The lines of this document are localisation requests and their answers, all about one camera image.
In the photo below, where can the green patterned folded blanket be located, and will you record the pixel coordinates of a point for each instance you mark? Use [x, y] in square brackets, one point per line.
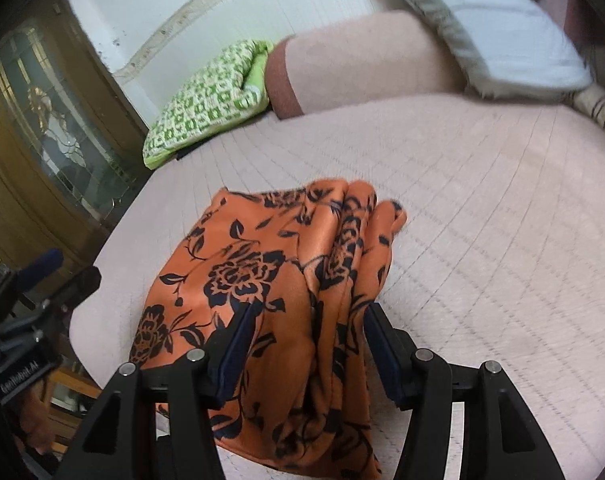
[202, 100]

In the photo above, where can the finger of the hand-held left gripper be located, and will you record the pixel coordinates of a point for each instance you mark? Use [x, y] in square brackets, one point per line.
[42, 265]
[82, 282]

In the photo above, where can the wooden glass door cabinet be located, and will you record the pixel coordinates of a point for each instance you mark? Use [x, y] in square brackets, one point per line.
[37, 135]

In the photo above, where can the person's left forearm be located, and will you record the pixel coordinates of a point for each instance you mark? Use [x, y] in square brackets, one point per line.
[36, 422]

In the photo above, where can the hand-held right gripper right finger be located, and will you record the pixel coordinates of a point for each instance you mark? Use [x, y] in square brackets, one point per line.
[382, 355]

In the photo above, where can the pink quilted bed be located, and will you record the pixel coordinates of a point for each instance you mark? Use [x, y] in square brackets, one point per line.
[482, 235]

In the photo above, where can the orange black floral cloth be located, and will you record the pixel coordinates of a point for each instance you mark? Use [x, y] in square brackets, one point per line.
[282, 280]

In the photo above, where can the beige striped cushion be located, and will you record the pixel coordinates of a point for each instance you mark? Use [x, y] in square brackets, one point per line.
[602, 110]

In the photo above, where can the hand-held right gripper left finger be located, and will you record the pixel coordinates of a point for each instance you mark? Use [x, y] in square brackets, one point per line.
[236, 347]

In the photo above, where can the white pillow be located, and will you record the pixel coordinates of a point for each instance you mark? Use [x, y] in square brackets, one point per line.
[507, 25]

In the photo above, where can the pink bolster pillow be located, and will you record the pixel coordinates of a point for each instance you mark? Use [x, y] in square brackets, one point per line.
[362, 60]

